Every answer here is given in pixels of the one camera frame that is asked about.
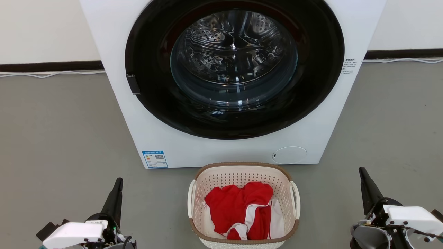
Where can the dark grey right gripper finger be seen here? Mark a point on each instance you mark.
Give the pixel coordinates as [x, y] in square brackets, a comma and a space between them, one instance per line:
[369, 190]

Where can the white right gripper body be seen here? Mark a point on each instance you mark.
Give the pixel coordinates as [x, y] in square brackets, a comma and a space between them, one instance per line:
[412, 218]

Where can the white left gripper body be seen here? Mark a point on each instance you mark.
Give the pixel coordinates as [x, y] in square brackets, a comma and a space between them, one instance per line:
[74, 235]

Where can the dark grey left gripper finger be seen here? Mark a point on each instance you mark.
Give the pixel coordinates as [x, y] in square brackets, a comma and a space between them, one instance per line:
[113, 202]

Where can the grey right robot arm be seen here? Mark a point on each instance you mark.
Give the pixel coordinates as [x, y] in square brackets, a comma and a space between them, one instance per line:
[370, 237]

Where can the cream perforated laundry basket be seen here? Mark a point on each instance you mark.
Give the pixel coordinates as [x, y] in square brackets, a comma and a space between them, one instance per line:
[238, 176]

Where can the blue energy label sticker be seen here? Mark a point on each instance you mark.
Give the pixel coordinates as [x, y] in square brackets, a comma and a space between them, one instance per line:
[154, 159]

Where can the round white filter cover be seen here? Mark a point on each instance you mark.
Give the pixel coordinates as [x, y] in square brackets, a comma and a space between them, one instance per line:
[289, 155]

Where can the red garment with white trim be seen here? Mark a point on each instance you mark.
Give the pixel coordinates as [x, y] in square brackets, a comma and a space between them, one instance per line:
[228, 207]

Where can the black washer door latch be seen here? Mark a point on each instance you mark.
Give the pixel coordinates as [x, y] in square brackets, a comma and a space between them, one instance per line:
[133, 84]

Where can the round black glass washer door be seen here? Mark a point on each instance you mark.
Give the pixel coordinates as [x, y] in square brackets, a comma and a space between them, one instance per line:
[152, 86]

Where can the white front-load washing machine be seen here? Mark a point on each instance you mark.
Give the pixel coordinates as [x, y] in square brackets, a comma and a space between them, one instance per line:
[225, 152]

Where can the dark baseboard strip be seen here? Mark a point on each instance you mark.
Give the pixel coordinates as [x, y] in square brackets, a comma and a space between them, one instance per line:
[405, 54]

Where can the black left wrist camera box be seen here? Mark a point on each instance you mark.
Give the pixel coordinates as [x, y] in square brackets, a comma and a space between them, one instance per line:
[46, 231]

